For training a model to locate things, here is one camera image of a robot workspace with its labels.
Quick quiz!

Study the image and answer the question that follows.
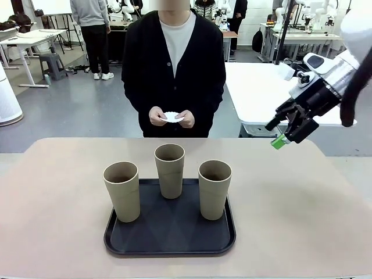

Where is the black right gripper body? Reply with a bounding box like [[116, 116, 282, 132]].
[[295, 80, 341, 119]]

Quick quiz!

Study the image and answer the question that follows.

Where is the white scalloped paper coaster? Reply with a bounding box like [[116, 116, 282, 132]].
[[159, 111, 185, 124]]

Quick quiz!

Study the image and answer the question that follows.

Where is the tall beige cup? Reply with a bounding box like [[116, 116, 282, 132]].
[[102, 161, 141, 223], [198, 159, 233, 221], [153, 144, 186, 200]]

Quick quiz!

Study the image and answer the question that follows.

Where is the person's right forearm black sleeve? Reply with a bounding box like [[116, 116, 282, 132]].
[[123, 84, 155, 117]]

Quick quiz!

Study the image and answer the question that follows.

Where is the person's left forearm black sleeve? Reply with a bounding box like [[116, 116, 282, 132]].
[[190, 84, 227, 117]]

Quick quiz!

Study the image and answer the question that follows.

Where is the person's left hand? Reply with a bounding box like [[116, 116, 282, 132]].
[[176, 109, 195, 129]]

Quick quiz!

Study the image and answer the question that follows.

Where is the person's right hand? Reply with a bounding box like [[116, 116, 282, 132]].
[[148, 106, 170, 127]]

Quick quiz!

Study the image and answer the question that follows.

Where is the large white table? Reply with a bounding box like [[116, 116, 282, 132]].
[[225, 62, 357, 138]]

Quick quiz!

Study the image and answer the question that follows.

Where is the grey table base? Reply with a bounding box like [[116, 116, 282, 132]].
[[238, 123, 278, 138]]

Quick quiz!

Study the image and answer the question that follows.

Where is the white lab desk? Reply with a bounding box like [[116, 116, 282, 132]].
[[271, 31, 344, 63]]

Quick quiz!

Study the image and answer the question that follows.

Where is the black metal pole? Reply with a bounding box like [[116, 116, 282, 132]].
[[275, 0, 295, 65]]

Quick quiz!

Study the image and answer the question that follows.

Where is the black backpack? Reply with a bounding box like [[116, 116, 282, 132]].
[[252, 27, 264, 53]]

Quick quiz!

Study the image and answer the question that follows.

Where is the small brown-topped table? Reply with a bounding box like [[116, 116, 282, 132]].
[[222, 30, 239, 62]]

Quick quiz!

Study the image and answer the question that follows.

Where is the bystander in black clothes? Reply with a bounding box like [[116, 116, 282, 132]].
[[229, 0, 248, 56]]

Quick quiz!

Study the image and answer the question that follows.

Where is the small white robot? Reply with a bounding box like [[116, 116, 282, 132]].
[[216, 8, 232, 31]]

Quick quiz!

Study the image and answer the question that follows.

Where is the person in patterned sweater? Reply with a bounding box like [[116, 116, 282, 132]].
[[194, 0, 217, 21]]

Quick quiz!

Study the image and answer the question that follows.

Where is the person in black cardigan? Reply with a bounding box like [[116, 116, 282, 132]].
[[121, 0, 227, 138]]

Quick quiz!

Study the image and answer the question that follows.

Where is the black rectangular serving tray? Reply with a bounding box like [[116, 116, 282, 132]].
[[103, 178, 237, 258]]

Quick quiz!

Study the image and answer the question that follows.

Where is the person in grey top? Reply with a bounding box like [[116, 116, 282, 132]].
[[69, 0, 115, 81]]

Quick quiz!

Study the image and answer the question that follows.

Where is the grey plastic stool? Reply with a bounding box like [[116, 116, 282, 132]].
[[39, 53, 69, 81]]

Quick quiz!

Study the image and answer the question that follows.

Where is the whiteboard on easel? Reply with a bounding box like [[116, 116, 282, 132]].
[[30, 0, 73, 16]]

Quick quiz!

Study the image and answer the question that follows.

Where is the white height-adjustable desk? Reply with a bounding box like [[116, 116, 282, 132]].
[[0, 28, 68, 88]]

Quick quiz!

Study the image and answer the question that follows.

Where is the white cylindrical air purifier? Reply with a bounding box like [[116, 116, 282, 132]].
[[0, 62, 24, 127]]

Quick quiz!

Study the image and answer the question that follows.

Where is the black bag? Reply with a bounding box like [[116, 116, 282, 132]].
[[0, 13, 32, 33]]

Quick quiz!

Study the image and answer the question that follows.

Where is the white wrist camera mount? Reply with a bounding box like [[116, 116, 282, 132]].
[[289, 69, 317, 99]]

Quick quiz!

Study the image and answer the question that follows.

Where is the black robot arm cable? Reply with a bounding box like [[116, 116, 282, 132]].
[[339, 54, 372, 128]]

